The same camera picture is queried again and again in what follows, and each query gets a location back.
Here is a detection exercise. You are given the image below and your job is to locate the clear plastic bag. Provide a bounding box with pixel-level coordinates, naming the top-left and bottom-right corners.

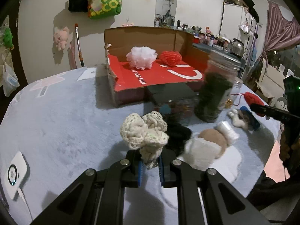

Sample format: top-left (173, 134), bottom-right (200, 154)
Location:
top-left (2, 62), bottom-right (20, 97)

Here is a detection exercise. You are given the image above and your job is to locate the dark green tablecloth table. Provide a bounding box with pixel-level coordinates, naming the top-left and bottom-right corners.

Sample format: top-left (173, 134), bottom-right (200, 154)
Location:
top-left (192, 43), bottom-right (246, 70)

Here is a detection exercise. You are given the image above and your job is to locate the red lined cardboard box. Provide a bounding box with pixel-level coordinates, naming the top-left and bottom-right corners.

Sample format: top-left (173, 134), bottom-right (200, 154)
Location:
top-left (104, 26), bottom-right (209, 106)

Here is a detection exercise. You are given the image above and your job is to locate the white cloth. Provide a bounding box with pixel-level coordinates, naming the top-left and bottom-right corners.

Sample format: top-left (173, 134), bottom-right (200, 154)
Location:
top-left (177, 138), bottom-right (222, 171)

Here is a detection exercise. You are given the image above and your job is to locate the pink cat plush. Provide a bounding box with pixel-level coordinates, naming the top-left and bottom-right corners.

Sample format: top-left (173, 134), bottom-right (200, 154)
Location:
top-left (122, 23), bottom-right (134, 27)

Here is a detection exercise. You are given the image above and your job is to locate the cream crochet scrunchie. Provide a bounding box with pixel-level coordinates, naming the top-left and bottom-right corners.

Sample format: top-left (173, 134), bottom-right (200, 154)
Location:
top-left (120, 111), bottom-right (169, 170)

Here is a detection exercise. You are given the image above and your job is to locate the steel kettle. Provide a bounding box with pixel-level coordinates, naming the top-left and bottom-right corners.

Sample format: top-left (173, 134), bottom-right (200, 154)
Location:
top-left (230, 38), bottom-right (244, 58)

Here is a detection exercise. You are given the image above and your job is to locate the tan round powder puff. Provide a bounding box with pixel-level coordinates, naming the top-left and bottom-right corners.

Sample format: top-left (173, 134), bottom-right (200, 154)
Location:
top-left (198, 128), bottom-right (227, 158)

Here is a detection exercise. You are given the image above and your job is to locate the white charging cable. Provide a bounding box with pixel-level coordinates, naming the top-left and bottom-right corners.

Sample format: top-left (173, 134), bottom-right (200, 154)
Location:
top-left (16, 187), bottom-right (35, 223)

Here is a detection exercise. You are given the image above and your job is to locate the floral patterned tin box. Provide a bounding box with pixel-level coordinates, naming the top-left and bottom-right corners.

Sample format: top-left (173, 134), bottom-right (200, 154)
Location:
top-left (147, 83), bottom-right (197, 125)

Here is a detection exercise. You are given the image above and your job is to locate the glass jar with metal lid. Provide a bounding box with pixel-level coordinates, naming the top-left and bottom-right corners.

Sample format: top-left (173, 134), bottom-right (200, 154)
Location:
top-left (194, 50), bottom-right (241, 123)

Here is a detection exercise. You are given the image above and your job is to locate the pink curtain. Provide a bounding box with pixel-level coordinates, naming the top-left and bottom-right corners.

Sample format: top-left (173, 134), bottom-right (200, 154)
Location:
top-left (258, 1), bottom-right (299, 73)

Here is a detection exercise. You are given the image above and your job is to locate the green tote bag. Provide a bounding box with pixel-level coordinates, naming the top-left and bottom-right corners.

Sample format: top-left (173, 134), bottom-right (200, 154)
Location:
top-left (87, 0), bottom-right (122, 19)

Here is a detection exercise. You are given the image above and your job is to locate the white cotton pad roll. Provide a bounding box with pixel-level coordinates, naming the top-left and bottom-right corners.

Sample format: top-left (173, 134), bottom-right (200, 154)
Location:
top-left (214, 121), bottom-right (239, 146)

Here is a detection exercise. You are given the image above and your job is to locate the grey white plush bunny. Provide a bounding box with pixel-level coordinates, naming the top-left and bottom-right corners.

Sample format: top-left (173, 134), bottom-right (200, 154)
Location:
top-left (227, 109), bottom-right (251, 131)

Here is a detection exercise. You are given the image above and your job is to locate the white wardrobe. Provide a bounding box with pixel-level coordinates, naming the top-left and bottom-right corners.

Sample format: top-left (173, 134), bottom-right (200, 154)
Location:
top-left (219, 4), bottom-right (255, 45)

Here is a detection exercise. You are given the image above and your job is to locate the red mesh bath pouf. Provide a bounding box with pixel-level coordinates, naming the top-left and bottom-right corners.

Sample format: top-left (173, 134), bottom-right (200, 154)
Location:
top-left (159, 51), bottom-right (182, 67)

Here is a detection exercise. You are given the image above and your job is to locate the wall mirror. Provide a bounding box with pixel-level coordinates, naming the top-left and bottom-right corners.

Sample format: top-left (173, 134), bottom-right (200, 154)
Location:
top-left (154, 0), bottom-right (177, 27)

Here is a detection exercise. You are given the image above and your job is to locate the white power bank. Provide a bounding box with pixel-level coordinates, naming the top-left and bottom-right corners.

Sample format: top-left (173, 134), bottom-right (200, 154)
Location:
top-left (4, 151), bottom-right (29, 200)

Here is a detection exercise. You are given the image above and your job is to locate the green plush toy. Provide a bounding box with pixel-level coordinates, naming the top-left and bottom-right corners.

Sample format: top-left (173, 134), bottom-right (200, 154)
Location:
top-left (3, 27), bottom-right (14, 50)

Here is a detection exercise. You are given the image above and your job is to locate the blue cloth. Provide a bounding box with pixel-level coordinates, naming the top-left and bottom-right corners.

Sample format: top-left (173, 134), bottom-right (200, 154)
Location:
top-left (238, 106), bottom-right (260, 131)

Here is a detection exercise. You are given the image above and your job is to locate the black scrunchie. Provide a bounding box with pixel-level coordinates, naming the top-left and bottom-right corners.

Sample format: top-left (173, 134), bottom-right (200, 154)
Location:
top-left (165, 119), bottom-right (192, 156)

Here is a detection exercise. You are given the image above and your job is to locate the white mesh bath pouf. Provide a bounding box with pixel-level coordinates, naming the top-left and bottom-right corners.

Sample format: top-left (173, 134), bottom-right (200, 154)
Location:
top-left (126, 46), bottom-right (158, 70)

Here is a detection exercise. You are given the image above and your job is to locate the pink plush pig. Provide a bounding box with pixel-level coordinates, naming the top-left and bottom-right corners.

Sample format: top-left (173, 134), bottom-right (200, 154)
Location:
top-left (53, 26), bottom-right (70, 51)

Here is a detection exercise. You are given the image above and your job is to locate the broom handle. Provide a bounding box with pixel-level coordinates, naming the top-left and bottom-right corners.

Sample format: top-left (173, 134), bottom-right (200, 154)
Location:
top-left (74, 23), bottom-right (85, 67)

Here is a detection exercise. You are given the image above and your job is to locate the red knitted plush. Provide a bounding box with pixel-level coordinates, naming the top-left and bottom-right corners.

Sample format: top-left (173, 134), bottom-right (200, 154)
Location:
top-left (244, 91), bottom-right (265, 108)

